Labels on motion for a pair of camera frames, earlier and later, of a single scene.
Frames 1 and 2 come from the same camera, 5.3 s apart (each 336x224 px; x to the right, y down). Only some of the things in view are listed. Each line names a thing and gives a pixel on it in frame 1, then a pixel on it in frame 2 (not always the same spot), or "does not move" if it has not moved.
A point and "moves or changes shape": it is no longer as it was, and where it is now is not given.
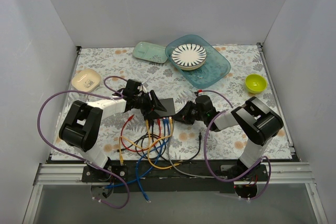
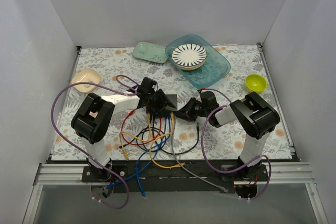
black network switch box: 169,106 moves or changes shape
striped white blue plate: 189,56 does not move
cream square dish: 85,80 does not move
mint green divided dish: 150,51 does not move
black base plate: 175,176 does not move
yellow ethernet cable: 157,140 moves or changes shape
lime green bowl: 255,83 does not move
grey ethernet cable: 171,161 → 220,188
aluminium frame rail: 293,173 does not move
